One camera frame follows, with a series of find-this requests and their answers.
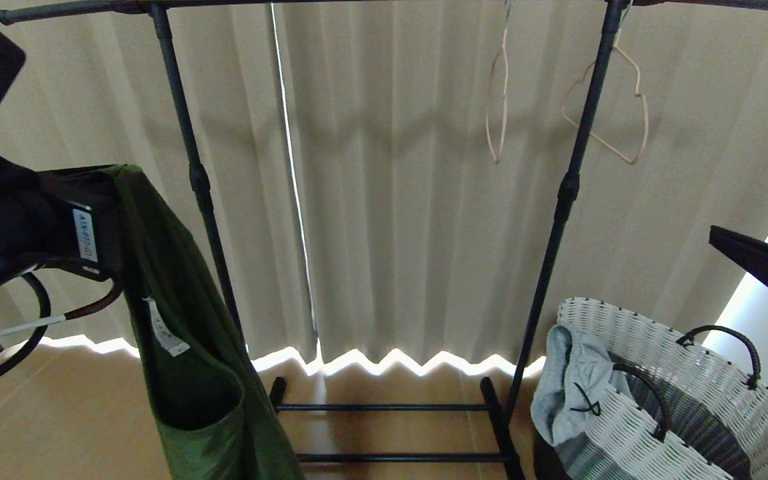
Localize beige curtain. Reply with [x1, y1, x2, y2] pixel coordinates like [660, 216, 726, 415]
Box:
[0, 0, 768, 377]

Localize black clothes rack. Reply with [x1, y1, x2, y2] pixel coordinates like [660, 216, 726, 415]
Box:
[0, 0, 768, 480]

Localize white laundry basket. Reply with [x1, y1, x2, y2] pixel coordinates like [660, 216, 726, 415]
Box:
[532, 297, 768, 480]

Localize green long-sleeved shirt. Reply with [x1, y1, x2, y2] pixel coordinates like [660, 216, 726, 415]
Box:
[103, 163, 305, 480]

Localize pink clothes hanger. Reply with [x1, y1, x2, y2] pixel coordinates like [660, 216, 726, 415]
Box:
[561, 27, 649, 165]
[486, 0, 513, 165]

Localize black cable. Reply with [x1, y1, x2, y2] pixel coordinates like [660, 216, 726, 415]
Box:
[0, 272, 52, 395]

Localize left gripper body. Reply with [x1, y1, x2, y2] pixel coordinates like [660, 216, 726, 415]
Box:
[37, 167, 125, 281]

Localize pale grey shorts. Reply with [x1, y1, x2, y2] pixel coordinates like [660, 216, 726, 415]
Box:
[531, 323, 633, 447]

